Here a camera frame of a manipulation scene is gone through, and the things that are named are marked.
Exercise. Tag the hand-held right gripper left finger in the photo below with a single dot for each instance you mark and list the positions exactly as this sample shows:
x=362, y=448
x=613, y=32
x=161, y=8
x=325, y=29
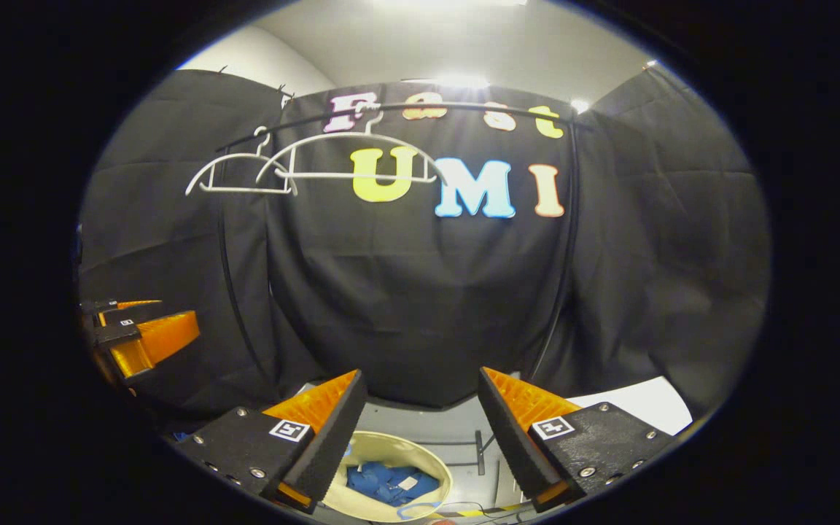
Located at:
x=332, y=437

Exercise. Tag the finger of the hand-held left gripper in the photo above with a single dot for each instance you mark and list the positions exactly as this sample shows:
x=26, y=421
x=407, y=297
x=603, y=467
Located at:
x=165, y=335
x=128, y=305

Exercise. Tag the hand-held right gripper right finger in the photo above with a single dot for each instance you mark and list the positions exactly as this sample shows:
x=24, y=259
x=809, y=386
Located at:
x=511, y=437

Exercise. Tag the cream round laundry hamper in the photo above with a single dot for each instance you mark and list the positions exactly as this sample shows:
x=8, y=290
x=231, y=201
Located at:
x=391, y=445

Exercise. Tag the white clothes hanger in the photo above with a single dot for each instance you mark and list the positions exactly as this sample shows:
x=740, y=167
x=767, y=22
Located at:
x=332, y=176
x=245, y=190

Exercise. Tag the black metal clothes rack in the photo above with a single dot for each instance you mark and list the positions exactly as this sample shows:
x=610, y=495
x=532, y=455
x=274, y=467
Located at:
x=464, y=107

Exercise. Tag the yellow black floor tape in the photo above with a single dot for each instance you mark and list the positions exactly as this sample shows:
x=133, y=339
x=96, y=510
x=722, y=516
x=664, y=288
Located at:
x=493, y=510

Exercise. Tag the black backdrop cloth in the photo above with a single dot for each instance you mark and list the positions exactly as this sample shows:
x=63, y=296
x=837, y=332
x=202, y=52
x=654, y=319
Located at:
x=405, y=306

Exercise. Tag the large ceiling light panel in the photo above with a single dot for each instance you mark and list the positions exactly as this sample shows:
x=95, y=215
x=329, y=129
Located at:
x=449, y=2

